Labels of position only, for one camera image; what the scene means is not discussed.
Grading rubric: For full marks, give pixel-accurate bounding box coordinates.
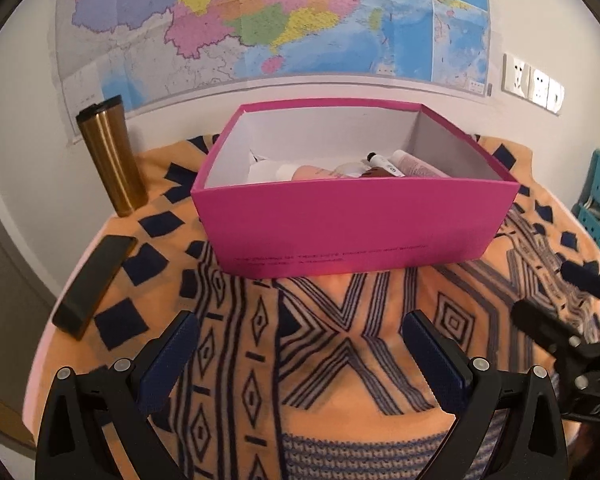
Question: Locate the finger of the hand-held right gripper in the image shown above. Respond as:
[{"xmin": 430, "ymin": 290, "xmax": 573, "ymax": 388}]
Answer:
[
  {"xmin": 560, "ymin": 260, "xmax": 600, "ymax": 302},
  {"xmin": 511, "ymin": 299, "xmax": 600, "ymax": 396}
]

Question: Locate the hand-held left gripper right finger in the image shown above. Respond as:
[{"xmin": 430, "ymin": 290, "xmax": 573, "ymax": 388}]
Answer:
[{"xmin": 401, "ymin": 310, "xmax": 568, "ymax": 480}]

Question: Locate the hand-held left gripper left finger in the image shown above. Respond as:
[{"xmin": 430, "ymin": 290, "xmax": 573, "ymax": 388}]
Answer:
[{"xmin": 36, "ymin": 310, "xmax": 202, "ymax": 480}]

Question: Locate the pink cardboard box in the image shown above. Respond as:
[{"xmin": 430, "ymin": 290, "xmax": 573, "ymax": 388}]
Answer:
[{"xmin": 190, "ymin": 101, "xmax": 521, "ymax": 279}]

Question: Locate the pink tube white cap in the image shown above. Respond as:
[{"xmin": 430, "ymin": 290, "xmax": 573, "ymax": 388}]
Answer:
[{"xmin": 391, "ymin": 149, "xmax": 452, "ymax": 179}]

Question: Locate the white tube black cap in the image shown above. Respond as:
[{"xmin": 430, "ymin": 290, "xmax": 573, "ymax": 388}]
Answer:
[{"xmin": 366, "ymin": 151, "xmax": 407, "ymax": 177}]

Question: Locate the pink tube green print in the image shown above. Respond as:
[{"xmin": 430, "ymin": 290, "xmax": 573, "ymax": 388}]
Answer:
[{"xmin": 247, "ymin": 156, "xmax": 348, "ymax": 183}]

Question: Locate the orange patterned blanket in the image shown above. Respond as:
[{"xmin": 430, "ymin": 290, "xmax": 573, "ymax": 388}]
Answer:
[{"xmin": 30, "ymin": 132, "xmax": 600, "ymax": 480}]

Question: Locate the wooden board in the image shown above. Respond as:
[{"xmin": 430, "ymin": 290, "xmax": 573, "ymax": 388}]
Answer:
[{"xmin": 0, "ymin": 394, "xmax": 37, "ymax": 447}]

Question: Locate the gold tumbler black lid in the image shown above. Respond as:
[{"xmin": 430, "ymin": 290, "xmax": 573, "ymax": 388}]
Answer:
[{"xmin": 76, "ymin": 95, "xmax": 149, "ymax": 217}]

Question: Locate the white wall socket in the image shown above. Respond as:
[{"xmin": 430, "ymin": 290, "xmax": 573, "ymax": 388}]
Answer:
[
  {"xmin": 501, "ymin": 52, "xmax": 531, "ymax": 99},
  {"xmin": 528, "ymin": 72, "xmax": 551, "ymax": 109}
]

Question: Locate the colourful wall map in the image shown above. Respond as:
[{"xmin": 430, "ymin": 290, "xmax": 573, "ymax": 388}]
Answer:
[{"xmin": 55, "ymin": 0, "xmax": 494, "ymax": 147}]

